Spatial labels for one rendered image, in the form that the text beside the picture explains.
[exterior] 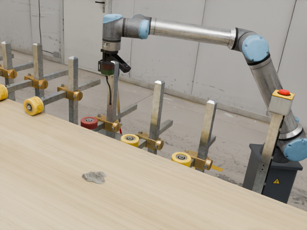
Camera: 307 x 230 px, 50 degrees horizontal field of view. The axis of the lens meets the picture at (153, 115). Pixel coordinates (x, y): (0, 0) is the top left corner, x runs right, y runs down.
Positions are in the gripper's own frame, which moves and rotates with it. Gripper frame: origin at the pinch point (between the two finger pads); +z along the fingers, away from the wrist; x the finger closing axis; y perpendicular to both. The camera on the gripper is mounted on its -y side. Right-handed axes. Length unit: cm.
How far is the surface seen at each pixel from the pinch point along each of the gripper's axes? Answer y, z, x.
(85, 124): -2.5, 10.7, 24.1
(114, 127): -9.3, 15.3, 10.2
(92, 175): -31, 9, 55
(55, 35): 299, 56, -261
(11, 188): -15, 11, 75
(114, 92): -7.2, -2.4, 8.7
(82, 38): 244, 51, -262
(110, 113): -6.0, 9.0, 9.6
